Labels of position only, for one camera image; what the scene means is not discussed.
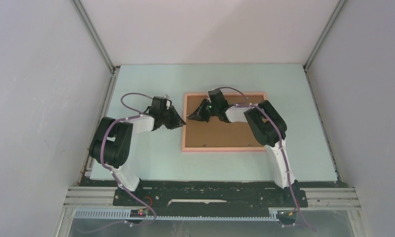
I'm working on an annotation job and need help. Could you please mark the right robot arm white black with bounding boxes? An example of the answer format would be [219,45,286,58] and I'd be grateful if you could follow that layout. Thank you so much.
[187,86,299,206]

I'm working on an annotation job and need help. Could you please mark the white cable duct strip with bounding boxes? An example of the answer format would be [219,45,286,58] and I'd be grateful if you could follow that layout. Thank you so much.
[73,208,279,222]

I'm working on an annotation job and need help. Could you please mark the corner metal post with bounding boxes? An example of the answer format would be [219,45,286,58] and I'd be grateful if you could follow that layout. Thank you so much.
[69,0,117,73]
[303,0,349,73]

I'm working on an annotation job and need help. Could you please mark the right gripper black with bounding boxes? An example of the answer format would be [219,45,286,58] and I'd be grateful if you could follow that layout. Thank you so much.
[189,98,219,122]

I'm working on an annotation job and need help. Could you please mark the right corner metal post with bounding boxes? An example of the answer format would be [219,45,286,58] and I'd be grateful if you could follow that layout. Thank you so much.
[303,0,349,73]

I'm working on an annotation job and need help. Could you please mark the brown backing board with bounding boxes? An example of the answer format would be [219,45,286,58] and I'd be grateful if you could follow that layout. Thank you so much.
[186,95,266,149]

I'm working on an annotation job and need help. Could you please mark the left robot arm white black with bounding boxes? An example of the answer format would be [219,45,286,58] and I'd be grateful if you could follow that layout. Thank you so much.
[89,96,186,206]

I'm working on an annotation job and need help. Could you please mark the aluminium frame rails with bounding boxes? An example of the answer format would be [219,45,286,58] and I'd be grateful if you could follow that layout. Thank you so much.
[54,187,370,237]

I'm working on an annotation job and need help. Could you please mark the left corner metal post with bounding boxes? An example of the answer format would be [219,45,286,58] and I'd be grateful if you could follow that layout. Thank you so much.
[69,0,117,73]

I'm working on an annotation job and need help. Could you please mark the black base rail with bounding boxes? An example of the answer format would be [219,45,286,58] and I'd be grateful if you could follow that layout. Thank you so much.
[113,181,308,218]

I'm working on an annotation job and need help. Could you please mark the small circuit board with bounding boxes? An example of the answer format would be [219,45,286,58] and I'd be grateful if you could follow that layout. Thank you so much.
[130,209,148,218]

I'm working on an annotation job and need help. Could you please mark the pink wooden picture frame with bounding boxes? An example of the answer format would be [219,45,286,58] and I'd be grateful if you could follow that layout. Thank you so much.
[181,91,268,153]

